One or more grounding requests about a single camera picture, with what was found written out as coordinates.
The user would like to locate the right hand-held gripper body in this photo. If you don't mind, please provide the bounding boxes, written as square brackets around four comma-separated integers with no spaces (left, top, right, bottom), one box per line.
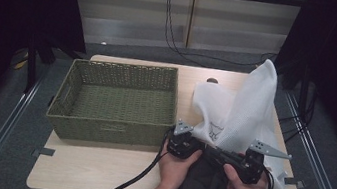
[233,138,294,189]

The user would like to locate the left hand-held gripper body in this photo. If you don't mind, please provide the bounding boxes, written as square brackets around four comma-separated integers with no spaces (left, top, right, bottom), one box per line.
[165,118,210,162]

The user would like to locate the white mesh laundry bag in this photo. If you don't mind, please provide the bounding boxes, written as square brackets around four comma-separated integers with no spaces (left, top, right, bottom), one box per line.
[178,49,309,189]

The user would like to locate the green woven basket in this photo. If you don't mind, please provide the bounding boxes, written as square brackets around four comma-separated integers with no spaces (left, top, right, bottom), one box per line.
[43,49,185,157]

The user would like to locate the person's left hand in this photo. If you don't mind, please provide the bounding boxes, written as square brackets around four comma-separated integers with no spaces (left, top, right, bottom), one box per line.
[153,139,204,189]

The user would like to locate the grey table clip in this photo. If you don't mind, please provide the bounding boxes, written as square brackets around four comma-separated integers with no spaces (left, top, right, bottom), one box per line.
[31,145,56,161]
[282,176,306,189]

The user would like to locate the black metal stand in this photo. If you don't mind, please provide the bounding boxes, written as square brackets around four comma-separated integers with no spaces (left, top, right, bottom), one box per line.
[293,58,318,124]
[19,32,61,97]

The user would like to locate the yellow floor tape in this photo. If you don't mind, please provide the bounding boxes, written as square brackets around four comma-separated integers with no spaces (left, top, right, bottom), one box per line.
[13,50,30,71]

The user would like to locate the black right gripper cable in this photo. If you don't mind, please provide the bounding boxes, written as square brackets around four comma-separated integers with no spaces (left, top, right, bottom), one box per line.
[260,166,279,189]

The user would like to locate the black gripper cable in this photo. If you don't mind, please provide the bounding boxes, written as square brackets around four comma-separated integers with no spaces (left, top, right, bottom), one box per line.
[103,118,177,189]
[260,166,279,189]

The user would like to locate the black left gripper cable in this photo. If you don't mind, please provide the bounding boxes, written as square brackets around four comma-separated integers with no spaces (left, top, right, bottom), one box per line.
[103,118,177,189]

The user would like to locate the black floor cables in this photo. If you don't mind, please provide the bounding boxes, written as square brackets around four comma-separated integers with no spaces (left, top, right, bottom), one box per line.
[274,84,320,148]

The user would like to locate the black wall cable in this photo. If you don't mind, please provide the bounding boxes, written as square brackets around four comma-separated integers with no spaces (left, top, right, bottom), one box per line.
[155,0,286,79]

